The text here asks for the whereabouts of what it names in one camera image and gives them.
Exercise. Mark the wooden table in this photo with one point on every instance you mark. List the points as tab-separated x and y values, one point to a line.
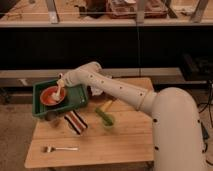
129	141

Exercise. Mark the white dish brush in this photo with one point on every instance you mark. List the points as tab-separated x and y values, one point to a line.
56	95

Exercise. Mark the silver fork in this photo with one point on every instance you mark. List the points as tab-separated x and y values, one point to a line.
49	149

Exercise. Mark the white crumpled cloth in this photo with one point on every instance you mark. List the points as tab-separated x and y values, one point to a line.
95	91

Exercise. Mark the red bowl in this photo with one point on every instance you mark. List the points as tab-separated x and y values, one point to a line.
48	96

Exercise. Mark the green cup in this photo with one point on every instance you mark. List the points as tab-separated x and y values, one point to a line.
108	122

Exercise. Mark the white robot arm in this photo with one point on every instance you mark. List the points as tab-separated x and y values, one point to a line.
177	135

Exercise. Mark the green plastic tray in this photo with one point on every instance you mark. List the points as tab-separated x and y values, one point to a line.
72	98

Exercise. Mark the dark metal cup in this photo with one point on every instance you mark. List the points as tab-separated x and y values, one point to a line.
50	116

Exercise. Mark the striped folded cloth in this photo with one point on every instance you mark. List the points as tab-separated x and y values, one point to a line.
75	122

